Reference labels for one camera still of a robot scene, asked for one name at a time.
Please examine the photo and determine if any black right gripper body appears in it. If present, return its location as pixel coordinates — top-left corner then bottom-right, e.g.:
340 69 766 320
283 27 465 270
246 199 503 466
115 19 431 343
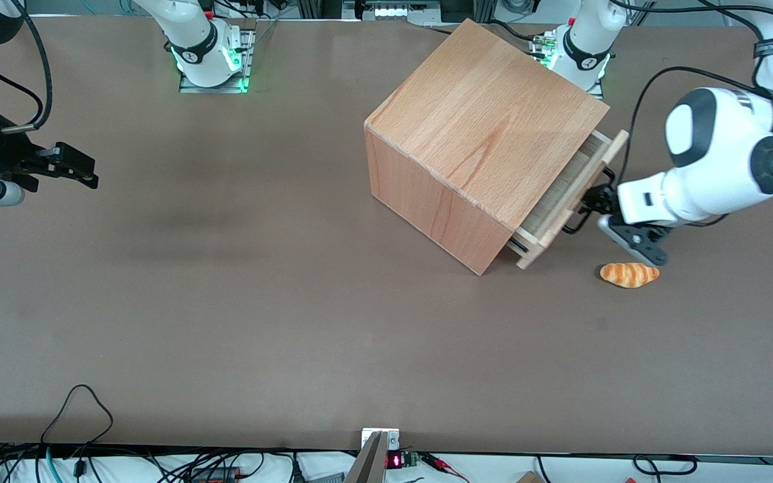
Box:
0 111 60 197

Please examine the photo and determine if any black metal drawer handle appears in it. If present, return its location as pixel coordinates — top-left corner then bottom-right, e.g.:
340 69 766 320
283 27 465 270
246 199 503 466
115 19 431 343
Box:
561 166 617 235

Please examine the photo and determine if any wooden drawer with black handle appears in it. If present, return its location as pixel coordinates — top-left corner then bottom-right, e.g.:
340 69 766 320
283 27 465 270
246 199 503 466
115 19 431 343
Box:
507 129 630 271

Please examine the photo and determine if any wooden drawer cabinet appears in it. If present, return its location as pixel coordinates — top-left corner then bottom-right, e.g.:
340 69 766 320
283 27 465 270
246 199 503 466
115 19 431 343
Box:
364 18 613 276

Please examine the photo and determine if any orange striped toy bread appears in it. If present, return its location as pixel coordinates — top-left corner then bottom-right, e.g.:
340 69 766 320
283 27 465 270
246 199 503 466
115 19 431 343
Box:
600 262 661 290

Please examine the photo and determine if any lit device with white lights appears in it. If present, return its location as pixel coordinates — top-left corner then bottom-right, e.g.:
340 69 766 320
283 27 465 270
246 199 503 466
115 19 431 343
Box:
342 0 442 22

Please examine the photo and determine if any red and black device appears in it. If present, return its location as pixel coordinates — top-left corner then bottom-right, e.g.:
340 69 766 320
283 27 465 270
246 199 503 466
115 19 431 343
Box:
189 466 241 483

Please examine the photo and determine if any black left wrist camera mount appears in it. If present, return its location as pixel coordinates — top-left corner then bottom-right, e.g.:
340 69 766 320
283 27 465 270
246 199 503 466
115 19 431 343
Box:
596 214 672 268

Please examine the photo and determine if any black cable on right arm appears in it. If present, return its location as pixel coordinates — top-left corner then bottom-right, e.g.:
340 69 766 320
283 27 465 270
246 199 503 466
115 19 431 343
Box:
0 0 54 131

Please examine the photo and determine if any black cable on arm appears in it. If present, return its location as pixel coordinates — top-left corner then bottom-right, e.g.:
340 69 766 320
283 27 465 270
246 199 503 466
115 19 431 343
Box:
0 0 54 131
625 65 773 187

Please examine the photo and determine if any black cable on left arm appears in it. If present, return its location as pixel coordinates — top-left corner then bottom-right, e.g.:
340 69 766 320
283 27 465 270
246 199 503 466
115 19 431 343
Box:
625 65 773 187

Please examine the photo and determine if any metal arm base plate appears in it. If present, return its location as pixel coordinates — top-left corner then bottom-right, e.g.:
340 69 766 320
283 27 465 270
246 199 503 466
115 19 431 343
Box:
529 32 606 101
178 25 257 95

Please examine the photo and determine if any black looped cable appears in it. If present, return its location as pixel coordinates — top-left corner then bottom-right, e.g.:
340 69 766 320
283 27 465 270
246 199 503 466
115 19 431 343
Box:
40 384 115 449

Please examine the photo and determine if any black cable with small loop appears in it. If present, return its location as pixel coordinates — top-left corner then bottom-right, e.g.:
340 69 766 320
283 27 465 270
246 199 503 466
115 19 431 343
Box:
631 454 699 478

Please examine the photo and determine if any grey metal bracket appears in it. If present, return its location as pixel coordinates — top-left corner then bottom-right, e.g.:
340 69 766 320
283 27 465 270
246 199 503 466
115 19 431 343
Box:
342 427 401 483

